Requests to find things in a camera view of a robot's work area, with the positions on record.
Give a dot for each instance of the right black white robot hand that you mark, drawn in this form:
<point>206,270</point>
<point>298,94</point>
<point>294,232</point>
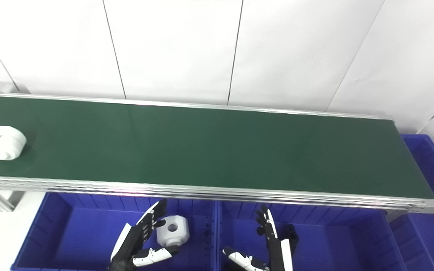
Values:
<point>277,252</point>

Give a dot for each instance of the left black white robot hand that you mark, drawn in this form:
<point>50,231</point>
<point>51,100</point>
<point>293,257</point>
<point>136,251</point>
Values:
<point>126,244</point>

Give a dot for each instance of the white grooved round part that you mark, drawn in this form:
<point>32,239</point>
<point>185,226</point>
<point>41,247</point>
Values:
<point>2,145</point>

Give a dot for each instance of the white octagonal part with hole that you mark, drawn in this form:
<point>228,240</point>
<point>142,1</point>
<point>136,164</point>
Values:
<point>181,238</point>

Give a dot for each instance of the green conveyor belt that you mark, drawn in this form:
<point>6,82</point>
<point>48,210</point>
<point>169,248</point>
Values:
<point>202,143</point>

